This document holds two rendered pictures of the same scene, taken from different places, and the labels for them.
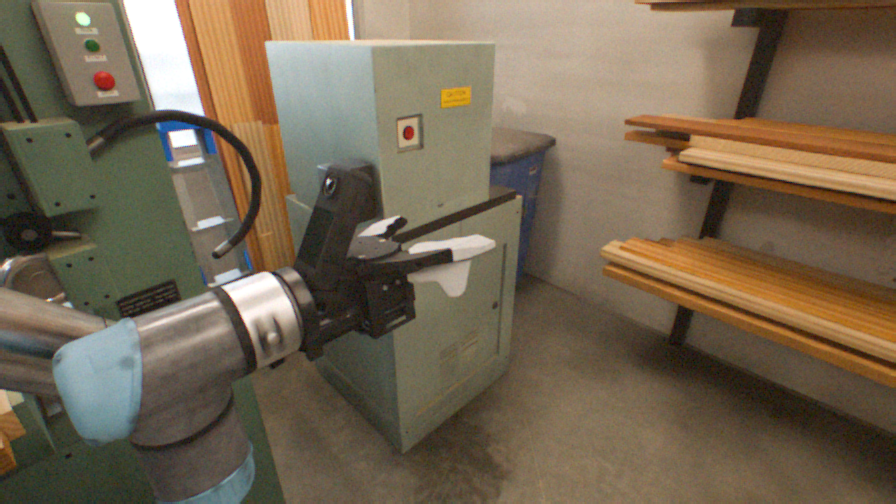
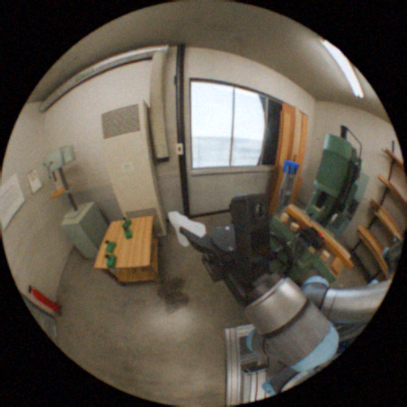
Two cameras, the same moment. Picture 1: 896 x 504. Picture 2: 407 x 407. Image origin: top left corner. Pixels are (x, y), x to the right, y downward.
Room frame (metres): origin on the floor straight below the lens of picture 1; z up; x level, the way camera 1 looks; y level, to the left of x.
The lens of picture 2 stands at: (-0.06, 1.36, 1.38)
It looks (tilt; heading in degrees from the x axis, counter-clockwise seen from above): 33 degrees down; 30
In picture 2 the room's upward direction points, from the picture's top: straight up
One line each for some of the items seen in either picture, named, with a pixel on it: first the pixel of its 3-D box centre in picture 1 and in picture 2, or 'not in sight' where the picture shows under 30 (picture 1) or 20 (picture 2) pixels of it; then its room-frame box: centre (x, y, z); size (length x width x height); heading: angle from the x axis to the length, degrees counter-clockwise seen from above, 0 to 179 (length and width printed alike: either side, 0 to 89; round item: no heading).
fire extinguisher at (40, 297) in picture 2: not in sight; (44, 300); (-1.58, 2.82, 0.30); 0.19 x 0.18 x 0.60; 135
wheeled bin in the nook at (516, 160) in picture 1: (479, 216); not in sight; (2.29, -0.18, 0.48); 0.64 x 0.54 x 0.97; 47
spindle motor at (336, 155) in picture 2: not in sight; (333, 165); (0.68, 0.95, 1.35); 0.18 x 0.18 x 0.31
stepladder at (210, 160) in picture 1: (219, 257); (283, 202); (1.61, 0.97, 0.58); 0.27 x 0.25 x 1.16; 47
